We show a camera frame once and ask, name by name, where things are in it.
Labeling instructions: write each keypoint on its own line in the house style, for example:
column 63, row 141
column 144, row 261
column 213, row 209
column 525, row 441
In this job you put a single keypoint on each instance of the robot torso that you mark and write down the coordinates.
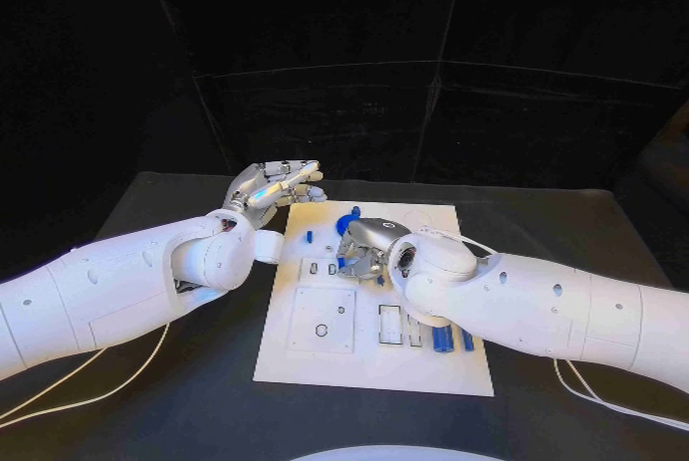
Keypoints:
column 395, row 454

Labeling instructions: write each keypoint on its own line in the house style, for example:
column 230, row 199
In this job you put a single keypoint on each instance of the thick blue cylinder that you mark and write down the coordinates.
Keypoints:
column 442, row 339

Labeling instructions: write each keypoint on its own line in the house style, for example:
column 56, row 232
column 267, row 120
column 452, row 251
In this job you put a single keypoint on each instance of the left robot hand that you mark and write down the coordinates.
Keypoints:
column 252, row 186

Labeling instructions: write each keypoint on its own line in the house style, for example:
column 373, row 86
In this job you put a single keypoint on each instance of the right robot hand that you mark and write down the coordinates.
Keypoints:
column 373, row 231

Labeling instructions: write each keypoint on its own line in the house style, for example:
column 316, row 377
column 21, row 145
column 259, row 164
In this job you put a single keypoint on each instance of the thin blue cylinder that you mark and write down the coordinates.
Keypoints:
column 467, row 341

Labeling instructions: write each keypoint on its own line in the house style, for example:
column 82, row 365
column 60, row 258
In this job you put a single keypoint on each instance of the white task board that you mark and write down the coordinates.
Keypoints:
column 366, row 367

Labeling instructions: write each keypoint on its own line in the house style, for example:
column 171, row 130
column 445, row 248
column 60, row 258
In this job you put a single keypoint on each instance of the blue gear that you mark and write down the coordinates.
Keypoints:
column 343, row 225

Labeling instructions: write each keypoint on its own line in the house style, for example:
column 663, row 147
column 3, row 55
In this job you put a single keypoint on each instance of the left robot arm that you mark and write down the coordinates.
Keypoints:
column 107, row 281

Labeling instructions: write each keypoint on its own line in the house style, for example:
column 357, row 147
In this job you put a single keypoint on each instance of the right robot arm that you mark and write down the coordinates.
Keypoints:
column 538, row 304

